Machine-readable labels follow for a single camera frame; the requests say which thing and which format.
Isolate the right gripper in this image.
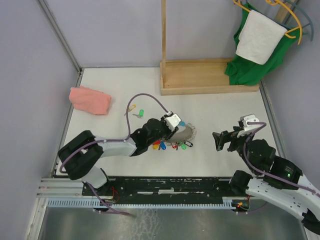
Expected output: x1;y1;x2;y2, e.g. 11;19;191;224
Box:
211;125;258;173

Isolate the metal keyring plate with keys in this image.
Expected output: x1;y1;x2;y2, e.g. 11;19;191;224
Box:
152;122;197;150

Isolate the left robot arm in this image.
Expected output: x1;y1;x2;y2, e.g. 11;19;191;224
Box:
58;114;182;195

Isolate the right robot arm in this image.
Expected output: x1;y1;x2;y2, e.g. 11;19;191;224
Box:
212;122;320;235

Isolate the green tag key left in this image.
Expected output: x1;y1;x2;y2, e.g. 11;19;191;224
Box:
132;109;144;119

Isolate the yellow tag key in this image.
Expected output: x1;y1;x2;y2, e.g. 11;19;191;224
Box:
124;104;137;116

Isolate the wooden rack stand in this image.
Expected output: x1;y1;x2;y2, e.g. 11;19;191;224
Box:
159;0;260;96

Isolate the green cloth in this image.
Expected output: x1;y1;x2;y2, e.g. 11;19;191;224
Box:
225;3;300;86

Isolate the pink folded towel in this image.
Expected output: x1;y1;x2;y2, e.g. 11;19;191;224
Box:
69;86;112;116

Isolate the white towel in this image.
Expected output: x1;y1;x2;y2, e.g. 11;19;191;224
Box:
235;10;287;65

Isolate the yellow hanger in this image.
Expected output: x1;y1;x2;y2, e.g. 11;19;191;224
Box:
232;0;303;46

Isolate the grey-green hanger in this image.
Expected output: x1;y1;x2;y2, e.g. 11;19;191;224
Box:
285;0;315;42

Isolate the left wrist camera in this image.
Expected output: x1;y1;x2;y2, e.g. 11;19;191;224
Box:
163;111;182;131

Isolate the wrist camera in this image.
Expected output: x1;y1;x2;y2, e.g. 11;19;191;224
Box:
163;111;182;131
237;114;262;138

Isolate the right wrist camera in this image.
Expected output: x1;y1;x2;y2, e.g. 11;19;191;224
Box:
237;114;262;138

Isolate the white cable duct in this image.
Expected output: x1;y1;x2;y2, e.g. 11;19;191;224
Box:
47;194;235;210

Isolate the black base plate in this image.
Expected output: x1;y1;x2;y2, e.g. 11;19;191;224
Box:
94;176;247;203

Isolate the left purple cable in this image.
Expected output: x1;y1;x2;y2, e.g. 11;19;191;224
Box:
59;93;173;174

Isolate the metal corner frame post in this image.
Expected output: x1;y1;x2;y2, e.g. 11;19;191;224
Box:
36;0;82;73

